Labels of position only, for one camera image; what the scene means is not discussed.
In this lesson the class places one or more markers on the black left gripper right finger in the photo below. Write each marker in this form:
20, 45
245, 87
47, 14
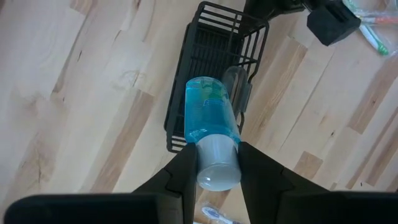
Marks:
258, 174

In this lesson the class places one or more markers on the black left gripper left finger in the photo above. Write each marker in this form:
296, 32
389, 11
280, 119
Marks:
183, 174

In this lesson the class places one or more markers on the green toothbrush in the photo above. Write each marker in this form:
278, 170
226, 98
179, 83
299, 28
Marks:
349, 4
374, 40

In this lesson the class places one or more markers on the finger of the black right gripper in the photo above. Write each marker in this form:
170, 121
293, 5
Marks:
267, 7

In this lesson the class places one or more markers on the purple toothbrush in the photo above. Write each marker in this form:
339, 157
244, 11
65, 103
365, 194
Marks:
214, 214

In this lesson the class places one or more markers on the orange toothbrush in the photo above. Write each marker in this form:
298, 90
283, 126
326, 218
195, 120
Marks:
382, 20

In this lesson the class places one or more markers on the blue mouthwash bottle white cap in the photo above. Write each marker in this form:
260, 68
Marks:
211, 112

